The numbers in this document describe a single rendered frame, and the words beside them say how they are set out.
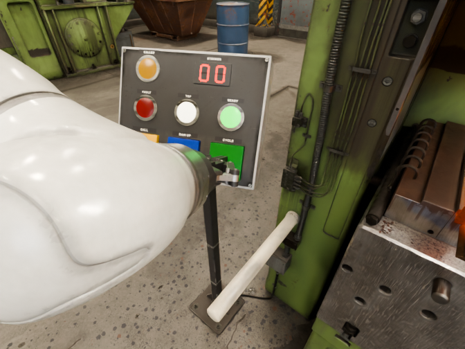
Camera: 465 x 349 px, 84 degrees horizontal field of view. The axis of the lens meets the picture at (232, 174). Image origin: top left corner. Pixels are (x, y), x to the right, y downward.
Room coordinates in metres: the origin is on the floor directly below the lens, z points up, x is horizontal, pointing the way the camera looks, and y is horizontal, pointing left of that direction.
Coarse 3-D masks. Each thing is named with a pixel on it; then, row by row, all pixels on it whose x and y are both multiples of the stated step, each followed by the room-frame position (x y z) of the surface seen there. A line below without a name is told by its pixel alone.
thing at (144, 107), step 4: (140, 100) 0.56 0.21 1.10; (144, 100) 0.56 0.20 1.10; (148, 100) 0.55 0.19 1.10; (140, 104) 0.55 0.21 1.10; (144, 104) 0.55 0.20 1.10; (148, 104) 0.55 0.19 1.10; (152, 104) 0.55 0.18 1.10; (136, 108) 0.55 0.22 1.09; (140, 108) 0.55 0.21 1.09; (144, 108) 0.55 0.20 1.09; (148, 108) 0.55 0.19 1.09; (152, 108) 0.54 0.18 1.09; (140, 112) 0.55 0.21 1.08; (144, 112) 0.54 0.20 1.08; (148, 112) 0.54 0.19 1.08; (152, 112) 0.54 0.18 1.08; (144, 116) 0.54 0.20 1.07; (148, 116) 0.54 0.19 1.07
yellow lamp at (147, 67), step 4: (144, 60) 0.60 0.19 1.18; (148, 60) 0.60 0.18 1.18; (152, 60) 0.60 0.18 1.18; (140, 64) 0.60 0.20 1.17; (144, 64) 0.59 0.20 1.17; (148, 64) 0.59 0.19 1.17; (152, 64) 0.59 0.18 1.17; (140, 68) 0.59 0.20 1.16; (144, 68) 0.59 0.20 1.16; (148, 68) 0.59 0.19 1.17; (152, 68) 0.59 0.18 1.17; (140, 72) 0.59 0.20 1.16; (144, 72) 0.59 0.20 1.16; (148, 72) 0.58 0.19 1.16; (152, 72) 0.58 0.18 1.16; (144, 76) 0.58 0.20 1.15; (148, 76) 0.58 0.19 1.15; (152, 76) 0.58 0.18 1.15
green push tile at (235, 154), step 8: (216, 144) 0.47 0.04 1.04; (224, 144) 0.47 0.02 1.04; (216, 152) 0.47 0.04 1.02; (224, 152) 0.46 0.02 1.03; (232, 152) 0.46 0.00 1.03; (240, 152) 0.46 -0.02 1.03; (232, 160) 0.45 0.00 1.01; (240, 160) 0.45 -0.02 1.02; (240, 168) 0.44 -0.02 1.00; (240, 176) 0.43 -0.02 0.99
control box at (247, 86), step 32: (128, 64) 0.61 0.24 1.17; (160, 64) 0.59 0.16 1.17; (192, 64) 0.58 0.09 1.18; (224, 64) 0.56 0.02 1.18; (256, 64) 0.55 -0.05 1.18; (128, 96) 0.57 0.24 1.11; (160, 96) 0.56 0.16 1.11; (192, 96) 0.54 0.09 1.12; (224, 96) 0.53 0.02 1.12; (256, 96) 0.52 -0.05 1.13; (160, 128) 0.52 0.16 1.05; (192, 128) 0.51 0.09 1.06; (224, 128) 0.49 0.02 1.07; (256, 128) 0.48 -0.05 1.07; (256, 160) 0.45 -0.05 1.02
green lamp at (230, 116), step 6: (228, 108) 0.51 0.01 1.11; (234, 108) 0.51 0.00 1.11; (222, 114) 0.51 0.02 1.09; (228, 114) 0.50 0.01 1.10; (234, 114) 0.50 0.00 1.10; (240, 114) 0.50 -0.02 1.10; (222, 120) 0.50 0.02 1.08; (228, 120) 0.50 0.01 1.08; (234, 120) 0.50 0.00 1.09; (228, 126) 0.49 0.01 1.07; (234, 126) 0.49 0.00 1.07
